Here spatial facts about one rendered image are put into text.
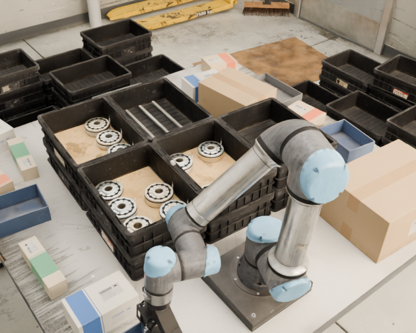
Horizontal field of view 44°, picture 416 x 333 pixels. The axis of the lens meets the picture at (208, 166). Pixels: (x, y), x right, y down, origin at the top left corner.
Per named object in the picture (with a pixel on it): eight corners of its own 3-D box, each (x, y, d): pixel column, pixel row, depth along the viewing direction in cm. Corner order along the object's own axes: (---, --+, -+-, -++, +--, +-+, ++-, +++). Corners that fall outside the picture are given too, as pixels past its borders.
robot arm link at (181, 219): (287, 92, 130) (152, 214, 143) (308, 118, 123) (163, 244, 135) (310, 115, 138) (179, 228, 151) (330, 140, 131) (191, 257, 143)
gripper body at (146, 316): (158, 306, 148) (160, 277, 141) (175, 328, 143) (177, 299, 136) (135, 318, 144) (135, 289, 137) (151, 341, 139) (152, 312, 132)
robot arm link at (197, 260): (209, 228, 138) (170, 235, 134) (224, 260, 130) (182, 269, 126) (206, 247, 143) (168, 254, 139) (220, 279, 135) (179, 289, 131)
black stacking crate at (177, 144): (275, 194, 192) (278, 170, 185) (208, 226, 179) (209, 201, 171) (214, 141, 217) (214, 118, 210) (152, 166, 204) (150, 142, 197)
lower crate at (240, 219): (273, 216, 199) (276, 192, 191) (208, 248, 185) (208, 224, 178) (213, 162, 224) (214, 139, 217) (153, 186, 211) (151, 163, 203)
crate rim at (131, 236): (209, 206, 172) (209, 201, 171) (128, 242, 159) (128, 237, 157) (150, 146, 198) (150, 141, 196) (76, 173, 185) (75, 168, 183)
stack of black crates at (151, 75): (164, 96, 372) (162, 53, 351) (188, 115, 354) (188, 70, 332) (115, 114, 353) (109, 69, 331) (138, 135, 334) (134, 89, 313)
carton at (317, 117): (281, 122, 249) (282, 109, 244) (296, 113, 256) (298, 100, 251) (308, 136, 240) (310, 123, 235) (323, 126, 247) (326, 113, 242)
